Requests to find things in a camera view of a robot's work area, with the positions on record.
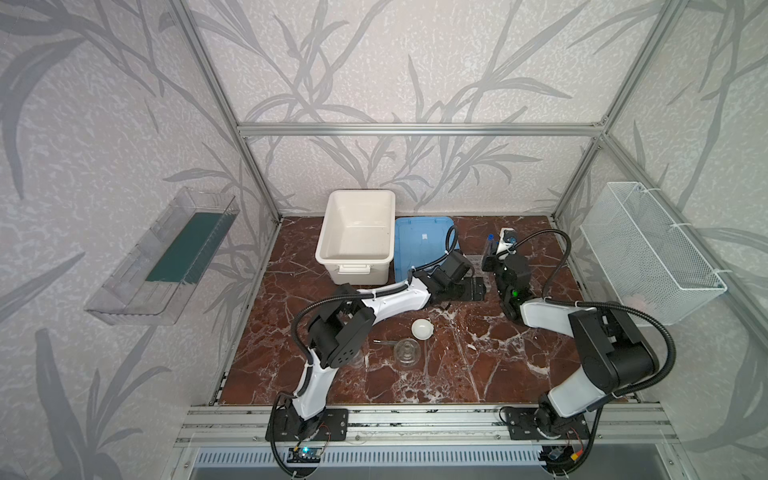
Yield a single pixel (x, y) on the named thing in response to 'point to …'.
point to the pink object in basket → (634, 301)
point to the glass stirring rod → (384, 342)
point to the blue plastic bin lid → (419, 241)
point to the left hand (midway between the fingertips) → (479, 283)
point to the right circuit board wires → (561, 458)
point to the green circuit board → (304, 455)
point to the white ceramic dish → (422, 329)
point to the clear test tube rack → (476, 262)
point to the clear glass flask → (407, 352)
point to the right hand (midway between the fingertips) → (497, 233)
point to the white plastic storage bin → (357, 237)
